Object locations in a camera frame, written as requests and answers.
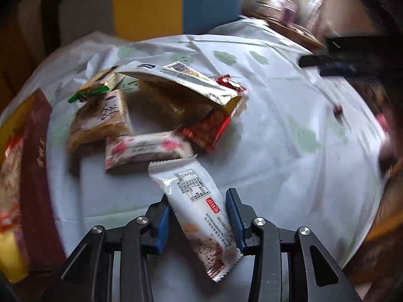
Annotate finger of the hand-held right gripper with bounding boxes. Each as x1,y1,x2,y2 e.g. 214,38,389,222
326,36,382,55
299,53,359,77

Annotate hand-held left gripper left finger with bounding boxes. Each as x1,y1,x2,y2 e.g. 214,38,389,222
42,193,172,302

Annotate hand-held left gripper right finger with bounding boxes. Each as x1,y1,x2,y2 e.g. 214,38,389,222
225,188,362,302

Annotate white red-label snack packet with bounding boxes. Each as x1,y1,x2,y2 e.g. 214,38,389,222
148,159,243,282

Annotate red gold-print snack packet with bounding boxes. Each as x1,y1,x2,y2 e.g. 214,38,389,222
176,113,232,155
214,74,251,95

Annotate maroon gift box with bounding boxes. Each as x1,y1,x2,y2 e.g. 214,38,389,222
0,89,68,285

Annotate wooden side table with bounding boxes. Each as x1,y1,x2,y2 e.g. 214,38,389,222
242,6,325,51

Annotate floral curtain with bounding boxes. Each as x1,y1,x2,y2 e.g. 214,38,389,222
307,0,328,22

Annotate purple box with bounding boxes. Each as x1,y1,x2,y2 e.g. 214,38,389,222
283,0,298,23

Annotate pink floral snack packet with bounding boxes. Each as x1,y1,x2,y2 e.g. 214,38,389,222
104,130,197,173

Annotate white green-cloud tablecloth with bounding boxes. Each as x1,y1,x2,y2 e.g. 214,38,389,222
0,17,389,302

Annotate beige pastry packet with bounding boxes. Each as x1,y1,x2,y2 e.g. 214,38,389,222
68,90,134,155

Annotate gold rice crisp packet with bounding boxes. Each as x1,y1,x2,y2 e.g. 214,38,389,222
139,80,249,126

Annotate white blue-logo snack packet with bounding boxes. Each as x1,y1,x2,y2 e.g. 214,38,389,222
116,60,240,106

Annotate brown woven furniture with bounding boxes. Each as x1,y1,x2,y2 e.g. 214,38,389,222
343,176,403,291

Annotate tan green-edged snack packet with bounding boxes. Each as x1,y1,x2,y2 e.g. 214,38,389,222
68,67,118,104

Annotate grey yellow blue chair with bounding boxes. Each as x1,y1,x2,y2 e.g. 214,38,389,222
19,0,243,43

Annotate brown wooden cabinet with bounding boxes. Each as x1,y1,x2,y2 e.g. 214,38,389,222
0,0,48,110

